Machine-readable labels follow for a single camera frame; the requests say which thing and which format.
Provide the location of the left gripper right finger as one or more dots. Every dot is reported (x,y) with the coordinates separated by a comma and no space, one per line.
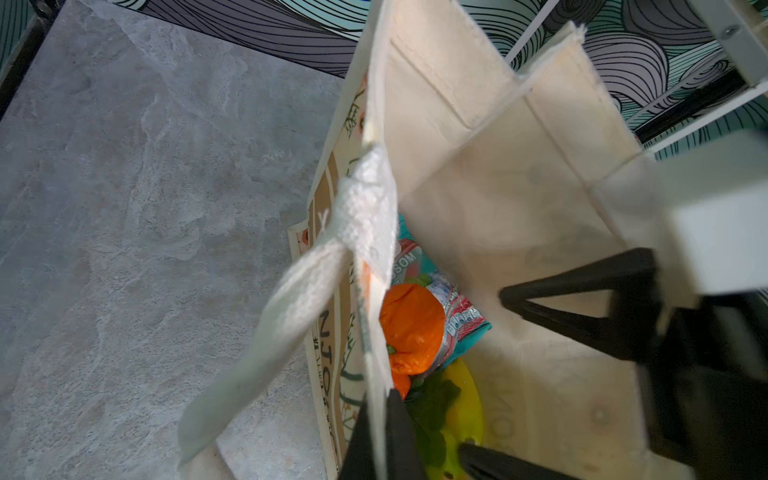
(403,461)

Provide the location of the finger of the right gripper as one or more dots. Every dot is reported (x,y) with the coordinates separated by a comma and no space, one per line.
(486,464)

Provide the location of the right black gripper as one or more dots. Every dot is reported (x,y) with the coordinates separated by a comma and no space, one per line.
(704,387)

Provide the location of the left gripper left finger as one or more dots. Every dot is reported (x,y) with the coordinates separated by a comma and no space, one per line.
(365,454)

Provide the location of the yellow banana bunch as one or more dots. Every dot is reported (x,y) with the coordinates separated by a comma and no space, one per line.
(448,414)

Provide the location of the orange carrot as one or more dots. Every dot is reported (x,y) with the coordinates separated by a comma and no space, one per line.
(412,320)

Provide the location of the blue-red candy bag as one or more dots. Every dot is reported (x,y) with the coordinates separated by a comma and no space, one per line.
(464,324)

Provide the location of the floral canvas tote bag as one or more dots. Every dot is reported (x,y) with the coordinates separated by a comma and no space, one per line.
(493,171)

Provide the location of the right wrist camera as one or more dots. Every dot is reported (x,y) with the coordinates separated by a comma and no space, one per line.
(704,214)

